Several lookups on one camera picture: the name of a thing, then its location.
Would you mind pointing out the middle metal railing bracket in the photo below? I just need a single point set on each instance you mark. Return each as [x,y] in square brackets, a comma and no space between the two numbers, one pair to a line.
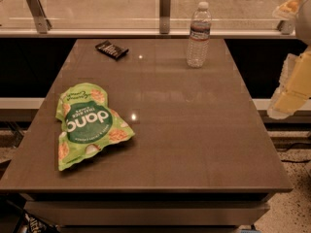
[164,16]

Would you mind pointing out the glass railing panel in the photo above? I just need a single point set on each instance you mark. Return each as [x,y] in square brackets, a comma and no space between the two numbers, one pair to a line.
[140,14]

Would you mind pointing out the left metal railing bracket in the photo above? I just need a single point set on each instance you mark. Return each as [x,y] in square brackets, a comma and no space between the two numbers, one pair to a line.
[42,23]

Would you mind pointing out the metal railing bracket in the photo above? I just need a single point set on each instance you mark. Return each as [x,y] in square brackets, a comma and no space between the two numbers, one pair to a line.
[164,16]
[286,27]
[42,23]

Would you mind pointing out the black snack bar wrapper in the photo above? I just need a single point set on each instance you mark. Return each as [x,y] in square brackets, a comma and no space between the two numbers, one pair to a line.
[111,50]

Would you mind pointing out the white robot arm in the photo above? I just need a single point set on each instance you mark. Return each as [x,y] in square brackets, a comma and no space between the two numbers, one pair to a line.
[302,24]

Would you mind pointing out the grey table drawer front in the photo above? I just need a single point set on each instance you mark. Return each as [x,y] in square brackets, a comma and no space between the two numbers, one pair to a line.
[148,213]

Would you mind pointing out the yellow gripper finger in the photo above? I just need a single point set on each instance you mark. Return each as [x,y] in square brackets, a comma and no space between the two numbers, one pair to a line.
[287,10]
[294,88]

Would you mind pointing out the green rice chip bag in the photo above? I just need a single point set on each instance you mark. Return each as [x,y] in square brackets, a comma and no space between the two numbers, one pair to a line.
[88,125]

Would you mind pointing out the clear plastic water bottle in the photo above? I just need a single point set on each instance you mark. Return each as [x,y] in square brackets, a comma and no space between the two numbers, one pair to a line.
[200,26]

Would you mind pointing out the right metal railing bracket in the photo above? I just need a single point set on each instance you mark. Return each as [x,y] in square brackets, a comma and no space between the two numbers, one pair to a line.
[286,27]

